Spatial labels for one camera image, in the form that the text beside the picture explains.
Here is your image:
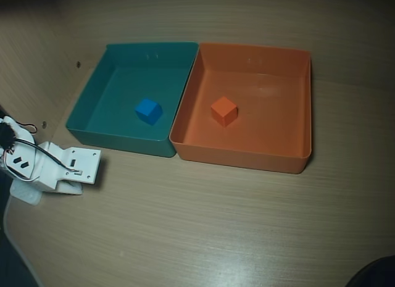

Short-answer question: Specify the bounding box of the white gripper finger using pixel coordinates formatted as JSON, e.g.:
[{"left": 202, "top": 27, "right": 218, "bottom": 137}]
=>
[{"left": 55, "top": 181, "right": 85, "bottom": 196}]

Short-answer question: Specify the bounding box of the thin red black servo wire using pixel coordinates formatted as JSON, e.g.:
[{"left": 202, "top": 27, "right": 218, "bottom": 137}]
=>
[{"left": 17, "top": 122, "right": 38, "bottom": 135}]

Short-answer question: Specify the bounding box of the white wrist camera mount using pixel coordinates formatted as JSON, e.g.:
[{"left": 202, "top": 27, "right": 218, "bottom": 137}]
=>
[{"left": 33, "top": 141, "right": 102, "bottom": 191}]

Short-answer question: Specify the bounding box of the black camera cable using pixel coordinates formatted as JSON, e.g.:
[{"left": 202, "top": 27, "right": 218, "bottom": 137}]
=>
[{"left": 12, "top": 138, "right": 80, "bottom": 173}]

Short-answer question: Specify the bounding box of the blue cube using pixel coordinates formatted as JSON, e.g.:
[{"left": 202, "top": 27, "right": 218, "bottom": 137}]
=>
[{"left": 134, "top": 98, "right": 164, "bottom": 126}]

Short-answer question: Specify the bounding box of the orange cube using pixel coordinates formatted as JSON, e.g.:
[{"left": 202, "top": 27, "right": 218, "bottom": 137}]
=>
[{"left": 210, "top": 96, "right": 238, "bottom": 128}]

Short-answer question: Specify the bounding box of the dark rounded object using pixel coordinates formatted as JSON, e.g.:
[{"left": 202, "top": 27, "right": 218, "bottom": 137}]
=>
[{"left": 348, "top": 256, "right": 395, "bottom": 287}]

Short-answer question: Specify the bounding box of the orange plastic box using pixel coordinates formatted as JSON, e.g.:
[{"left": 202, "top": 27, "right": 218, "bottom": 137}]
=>
[{"left": 168, "top": 42, "right": 312, "bottom": 175}]

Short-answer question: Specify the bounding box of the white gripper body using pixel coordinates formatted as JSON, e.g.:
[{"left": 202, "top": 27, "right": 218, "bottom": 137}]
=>
[{"left": 0, "top": 140, "right": 43, "bottom": 185}]

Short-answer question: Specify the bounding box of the white textured base clamp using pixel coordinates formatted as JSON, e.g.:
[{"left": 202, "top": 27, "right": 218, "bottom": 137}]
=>
[{"left": 9, "top": 179, "right": 43, "bottom": 206}]

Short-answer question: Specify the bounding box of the teal plastic box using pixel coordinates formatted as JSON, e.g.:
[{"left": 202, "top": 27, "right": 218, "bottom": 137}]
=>
[{"left": 65, "top": 41, "right": 199, "bottom": 159}]

